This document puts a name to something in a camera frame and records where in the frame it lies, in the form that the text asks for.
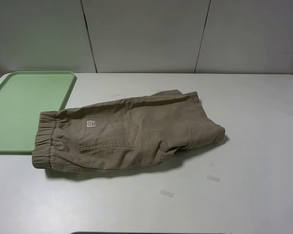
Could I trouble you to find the green plastic tray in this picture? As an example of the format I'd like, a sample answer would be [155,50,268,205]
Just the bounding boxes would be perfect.
[0,71,76,154]

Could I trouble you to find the khaki shorts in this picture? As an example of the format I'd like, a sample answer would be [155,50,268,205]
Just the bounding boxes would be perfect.
[32,90,225,172]

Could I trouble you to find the clear tape strip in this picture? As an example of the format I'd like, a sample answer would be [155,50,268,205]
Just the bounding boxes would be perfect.
[160,190,174,197]
[207,175,220,182]

